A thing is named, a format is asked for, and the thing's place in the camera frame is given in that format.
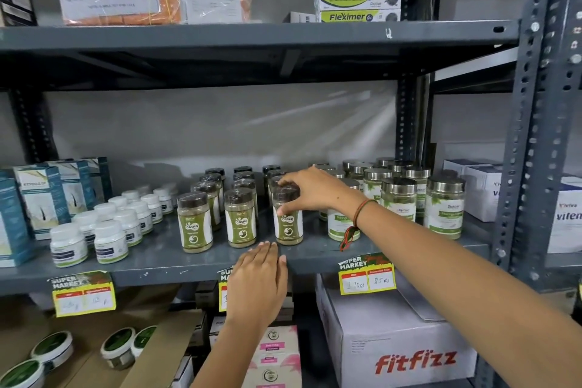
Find person's left forearm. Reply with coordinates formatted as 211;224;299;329
191;317;276;388

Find blue and white carton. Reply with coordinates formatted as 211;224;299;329
45;159;97;221
0;169;36;268
13;164;72;241
82;156;113;207

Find red thread bracelet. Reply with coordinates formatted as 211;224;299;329
339;199;379;251

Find group of silver-lid jars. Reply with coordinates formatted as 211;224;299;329
308;157;467;242

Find small white box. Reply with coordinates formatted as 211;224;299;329
285;11;320;24

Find large white box red lettering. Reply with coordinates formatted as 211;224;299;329
315;272;479;388

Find person's right forearm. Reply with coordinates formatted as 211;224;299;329
350;199;582;388

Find brown-lid green powder jar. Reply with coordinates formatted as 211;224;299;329
272;184;304;246

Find group of white pill bottles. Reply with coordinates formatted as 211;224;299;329
49;182;179;268

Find group of brown-lid jars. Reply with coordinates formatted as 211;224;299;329
177;165;288;255

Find yellow shelf price tag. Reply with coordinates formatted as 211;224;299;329
217;267;237;313
337;252;397;296
46;270;117;318

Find pink and white box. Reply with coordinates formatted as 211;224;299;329
241;351;303;388
256;325;299;355

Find brown cardboard box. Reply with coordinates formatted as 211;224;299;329
0;284;206;388

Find dark small box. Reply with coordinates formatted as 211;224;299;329
195;280;220;311

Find person's right hand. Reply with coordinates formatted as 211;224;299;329
276;167;365;223

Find person's left hand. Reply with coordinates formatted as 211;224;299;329
226;241;289;329

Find white carton with red print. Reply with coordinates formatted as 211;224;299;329
547;176;582;255

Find grey metal shelving rack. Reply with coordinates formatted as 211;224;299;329
0;0;521;388
427;0;582;388

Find round green-lid tin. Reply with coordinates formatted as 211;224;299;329
0;359;45;388
99;327;137;370
131;325;158;359
30;330;75;373

